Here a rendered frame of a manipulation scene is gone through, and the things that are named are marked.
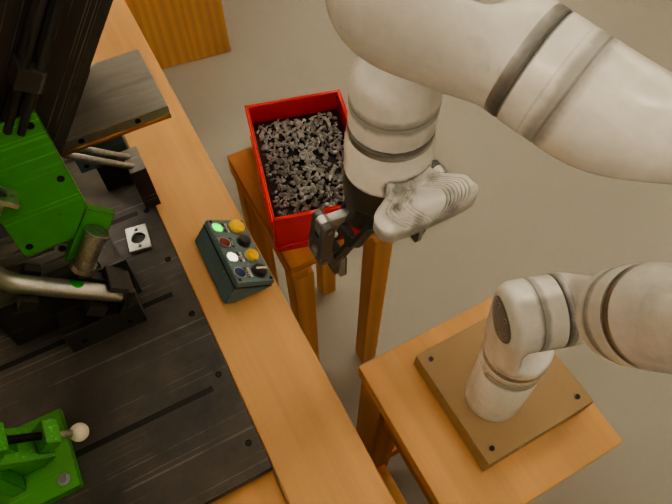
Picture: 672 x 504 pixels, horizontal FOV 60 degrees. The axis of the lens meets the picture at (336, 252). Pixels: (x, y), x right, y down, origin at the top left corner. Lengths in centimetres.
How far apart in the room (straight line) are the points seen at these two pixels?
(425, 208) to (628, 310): 17
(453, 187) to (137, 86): 72
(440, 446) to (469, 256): 126
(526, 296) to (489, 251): 151
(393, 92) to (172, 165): 89
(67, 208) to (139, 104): 22
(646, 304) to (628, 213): 202
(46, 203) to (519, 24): 75
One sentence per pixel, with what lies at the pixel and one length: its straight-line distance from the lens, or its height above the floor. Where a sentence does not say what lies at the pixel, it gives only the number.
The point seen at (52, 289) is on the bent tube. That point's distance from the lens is 100.
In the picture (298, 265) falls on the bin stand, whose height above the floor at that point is 80.
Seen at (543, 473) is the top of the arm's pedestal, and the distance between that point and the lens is 105.
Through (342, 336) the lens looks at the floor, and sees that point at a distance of 199.
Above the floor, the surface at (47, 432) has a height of 100.
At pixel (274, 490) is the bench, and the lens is 97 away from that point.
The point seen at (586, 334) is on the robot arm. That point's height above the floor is 135.
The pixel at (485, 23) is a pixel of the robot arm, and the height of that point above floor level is 163.
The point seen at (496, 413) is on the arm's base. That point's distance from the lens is 96.
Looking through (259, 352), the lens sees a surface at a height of 90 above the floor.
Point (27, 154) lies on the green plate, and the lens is 91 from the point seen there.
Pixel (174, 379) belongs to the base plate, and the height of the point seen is 90.
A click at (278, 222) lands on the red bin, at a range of 112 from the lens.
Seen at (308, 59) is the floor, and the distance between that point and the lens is 283.
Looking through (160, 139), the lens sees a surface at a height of 90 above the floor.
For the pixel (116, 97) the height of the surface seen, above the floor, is 113.
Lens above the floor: 183
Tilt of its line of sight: 59 degrees down
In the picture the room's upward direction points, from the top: straight up
